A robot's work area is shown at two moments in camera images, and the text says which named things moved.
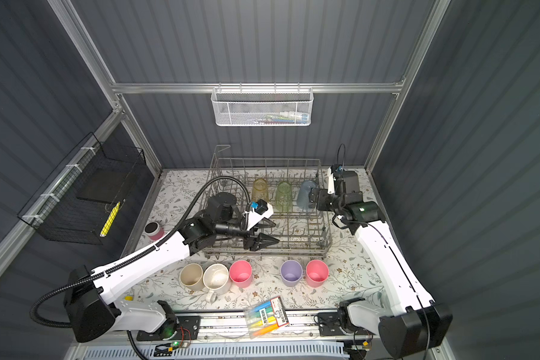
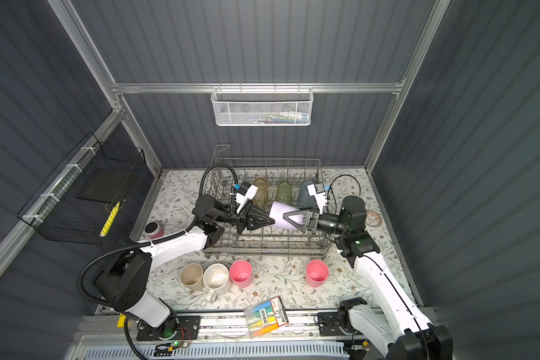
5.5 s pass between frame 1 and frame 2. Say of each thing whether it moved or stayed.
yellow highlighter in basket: stayed
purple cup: moved
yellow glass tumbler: stayed
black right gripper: moved
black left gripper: moved
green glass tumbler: stayed
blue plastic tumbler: stayed
